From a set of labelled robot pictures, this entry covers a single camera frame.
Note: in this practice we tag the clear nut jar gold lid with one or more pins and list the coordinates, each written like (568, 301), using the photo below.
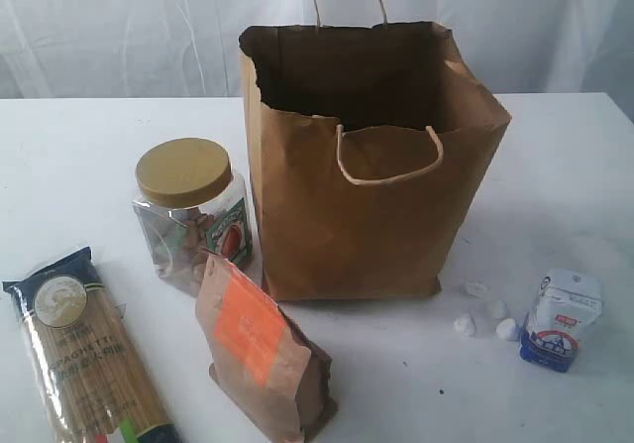
(192, 203)

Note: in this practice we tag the brown paper shopping bag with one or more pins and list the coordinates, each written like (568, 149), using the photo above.
(366, 148)

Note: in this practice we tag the white printed snack pouch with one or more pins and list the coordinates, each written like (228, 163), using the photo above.
(567, 303)

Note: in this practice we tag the kraft pouch orange label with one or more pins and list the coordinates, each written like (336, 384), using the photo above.
(262, 360)

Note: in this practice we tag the spaghetti packet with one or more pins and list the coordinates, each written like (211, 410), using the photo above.
(93, 382)

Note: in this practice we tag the white backdrop curtain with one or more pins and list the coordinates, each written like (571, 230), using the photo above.
(146, 48)

